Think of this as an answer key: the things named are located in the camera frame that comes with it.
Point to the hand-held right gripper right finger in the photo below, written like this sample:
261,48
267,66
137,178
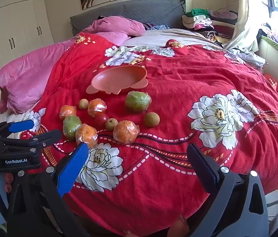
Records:
203,167

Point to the brown longan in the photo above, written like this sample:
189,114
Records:
83,103
151,119
110,124

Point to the green knitted garment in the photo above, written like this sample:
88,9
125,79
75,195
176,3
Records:
198,12

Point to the plastic-wrapped orange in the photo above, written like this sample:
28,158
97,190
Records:
67,111
126,131
97,107
86,134

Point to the stack of folded clothes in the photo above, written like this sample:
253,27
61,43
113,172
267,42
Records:
203,27

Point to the grey padded headboard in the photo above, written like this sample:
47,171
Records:
141,12

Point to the striped purple cloth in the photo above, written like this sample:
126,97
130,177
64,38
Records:
148,26

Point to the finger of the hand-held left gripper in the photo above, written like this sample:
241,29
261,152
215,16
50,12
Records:
20,126
47,137

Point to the red floral blanket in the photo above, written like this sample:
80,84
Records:
178,91

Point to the red paper bag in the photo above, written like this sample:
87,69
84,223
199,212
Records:
273,82

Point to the blue patterned cloth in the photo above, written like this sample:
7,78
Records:
162,27

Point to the cream curtain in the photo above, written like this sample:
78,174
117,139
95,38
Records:
245,17

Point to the heap of mixed clothes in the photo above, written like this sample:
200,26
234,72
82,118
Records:
277,33

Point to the crumpled white clothing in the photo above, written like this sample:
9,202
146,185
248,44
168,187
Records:
247,56

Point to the beige bed sheet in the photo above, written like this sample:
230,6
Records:
178,35

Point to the pink quilt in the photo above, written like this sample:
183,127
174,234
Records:
25,79

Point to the white wardrobe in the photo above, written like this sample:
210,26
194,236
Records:
18,24

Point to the plastic-wrapped green citrus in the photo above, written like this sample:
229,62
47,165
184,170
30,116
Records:
71,127
138,101

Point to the red tomato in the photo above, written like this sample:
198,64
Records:
101,120

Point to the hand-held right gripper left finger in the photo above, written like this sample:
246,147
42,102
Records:
73,167

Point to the pink pillow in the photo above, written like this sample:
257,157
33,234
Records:
114,39
119,24

